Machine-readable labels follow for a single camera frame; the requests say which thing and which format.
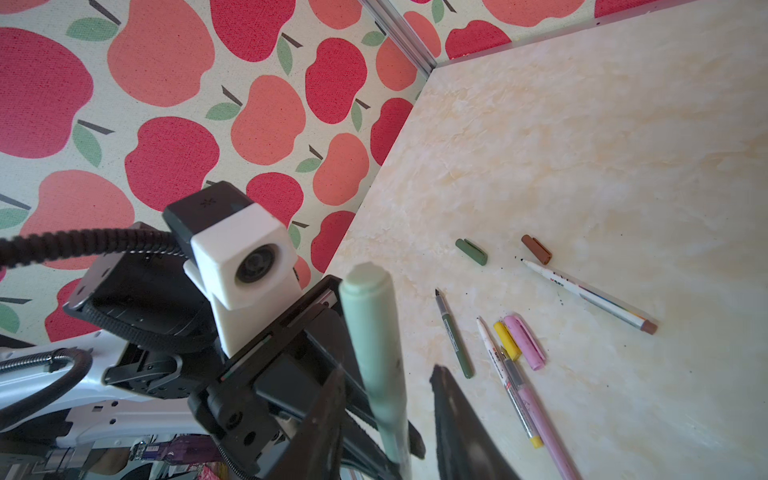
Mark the pink pen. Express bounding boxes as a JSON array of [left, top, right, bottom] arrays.
[[504, 359, 580, 480]]

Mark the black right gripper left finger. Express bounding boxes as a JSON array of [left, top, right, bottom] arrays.
[[260, 365, 346, 479]]

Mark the aluminium left rear corner post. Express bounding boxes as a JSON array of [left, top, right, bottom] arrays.
[[360, 0, 437, 77]]

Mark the brown pen cap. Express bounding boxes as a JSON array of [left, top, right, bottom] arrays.
[[521, 234, 553, 265]]

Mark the black corrugated cable conduit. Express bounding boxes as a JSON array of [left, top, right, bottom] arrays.
[[0, 227, 193, 271]]

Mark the light green pen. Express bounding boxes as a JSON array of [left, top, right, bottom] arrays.
[[339, 262, 411, 479]]

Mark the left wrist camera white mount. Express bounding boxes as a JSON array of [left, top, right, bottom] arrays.
[[162, 181, 302, 358]]

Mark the yellow pen cap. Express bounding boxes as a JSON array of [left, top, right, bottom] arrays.
[[493, 321, 522, 361]]

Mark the dark green pen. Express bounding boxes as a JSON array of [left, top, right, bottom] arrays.
[[434, 289, 474, 379]]

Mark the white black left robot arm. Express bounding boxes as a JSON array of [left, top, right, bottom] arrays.
[[1, 204, 426, 479]]

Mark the dark green pen cap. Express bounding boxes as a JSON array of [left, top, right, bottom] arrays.
[[455, 238, 488, 266]]

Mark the white pen yellow end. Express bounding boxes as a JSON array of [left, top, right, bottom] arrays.
[[476, 317, 544, 449]]

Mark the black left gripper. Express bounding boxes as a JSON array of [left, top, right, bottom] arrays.
[[188, 275, 404, 479]]

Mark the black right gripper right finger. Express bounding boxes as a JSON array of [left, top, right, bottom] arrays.
[[430, 365, 519, 479]]

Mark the white pen brown end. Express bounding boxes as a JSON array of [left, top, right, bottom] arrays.
[[521, 259, 658, 335]]

